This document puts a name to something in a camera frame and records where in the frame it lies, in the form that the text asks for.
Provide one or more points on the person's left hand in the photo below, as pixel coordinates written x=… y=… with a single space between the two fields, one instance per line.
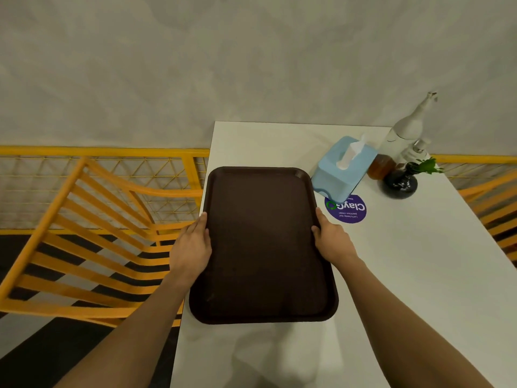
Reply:
x=190 y=250

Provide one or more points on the person's right hand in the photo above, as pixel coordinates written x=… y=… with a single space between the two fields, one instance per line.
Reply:
x=333 y=244

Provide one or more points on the person's left thumb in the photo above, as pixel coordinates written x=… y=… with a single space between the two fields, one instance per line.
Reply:
x=201 y=222

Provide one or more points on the person's right thumb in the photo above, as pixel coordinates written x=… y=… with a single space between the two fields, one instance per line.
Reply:
x=321 y=218

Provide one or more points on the dark brown plastic tray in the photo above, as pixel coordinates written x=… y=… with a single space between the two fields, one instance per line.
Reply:
x=262 y=246

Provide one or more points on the person's right forearm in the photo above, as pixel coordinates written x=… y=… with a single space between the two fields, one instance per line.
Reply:
x=408 y=327

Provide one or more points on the person's left forearm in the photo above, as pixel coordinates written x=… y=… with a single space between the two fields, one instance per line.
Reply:
x=133 y=335

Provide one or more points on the round purple sticker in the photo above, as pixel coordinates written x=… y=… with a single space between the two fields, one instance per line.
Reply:
x=346 y=210

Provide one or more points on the blue tissue box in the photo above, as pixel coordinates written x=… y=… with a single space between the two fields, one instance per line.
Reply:
x=343 y=171

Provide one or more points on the white tissue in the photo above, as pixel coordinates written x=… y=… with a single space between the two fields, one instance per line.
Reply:
x=352 y=153

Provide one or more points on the amber liquid pump bottle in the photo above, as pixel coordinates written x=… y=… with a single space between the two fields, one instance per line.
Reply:
x=383 y=163

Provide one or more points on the black round vase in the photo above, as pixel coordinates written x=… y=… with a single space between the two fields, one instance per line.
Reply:
x=400 y=182

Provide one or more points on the yellow slatted chair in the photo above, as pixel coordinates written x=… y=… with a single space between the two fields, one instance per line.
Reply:
x=495 y=210
x=97 y=238

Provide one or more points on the green plant sprig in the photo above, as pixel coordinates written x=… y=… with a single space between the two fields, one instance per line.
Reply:
x=429 y=166

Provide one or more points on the clear glass spray bottle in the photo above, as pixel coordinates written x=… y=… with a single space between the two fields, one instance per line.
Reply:
x=406 y=131

